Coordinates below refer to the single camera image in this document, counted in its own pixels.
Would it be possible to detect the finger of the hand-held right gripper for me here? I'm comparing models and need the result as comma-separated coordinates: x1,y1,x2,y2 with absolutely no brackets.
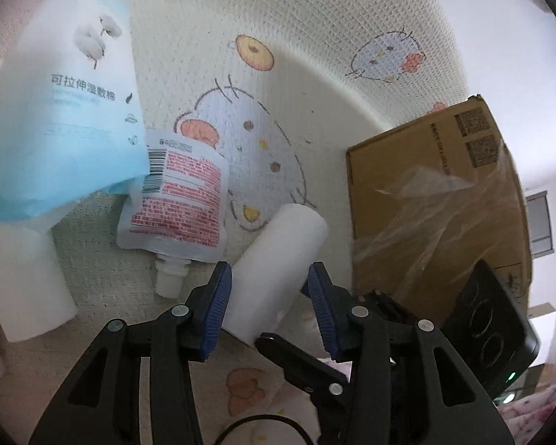
255,332,351,445
357,290,421,324

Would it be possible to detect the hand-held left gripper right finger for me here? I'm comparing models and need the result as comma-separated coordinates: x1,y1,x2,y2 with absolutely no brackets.
308,262,513,445

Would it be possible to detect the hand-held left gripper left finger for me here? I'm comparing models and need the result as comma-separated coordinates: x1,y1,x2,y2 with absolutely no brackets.
28,261,233,445

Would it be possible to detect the brown cardboard box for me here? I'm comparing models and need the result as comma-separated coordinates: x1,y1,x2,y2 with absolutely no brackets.
345,95,536,330

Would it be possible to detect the pink floral clothing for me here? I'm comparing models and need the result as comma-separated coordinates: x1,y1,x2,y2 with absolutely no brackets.
498,389,556,445

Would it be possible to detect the white red print spout pouch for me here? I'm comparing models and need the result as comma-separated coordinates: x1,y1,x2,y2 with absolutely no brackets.
117,130,230,298

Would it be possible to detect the white cat print blanket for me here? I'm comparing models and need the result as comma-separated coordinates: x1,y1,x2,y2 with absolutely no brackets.
0,0,471,445

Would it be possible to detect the light blue wipes packet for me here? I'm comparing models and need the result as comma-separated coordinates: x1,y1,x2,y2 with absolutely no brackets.
0,0,151,221

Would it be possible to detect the black cable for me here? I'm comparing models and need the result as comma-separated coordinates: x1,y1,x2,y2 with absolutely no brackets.
215,415,313,445

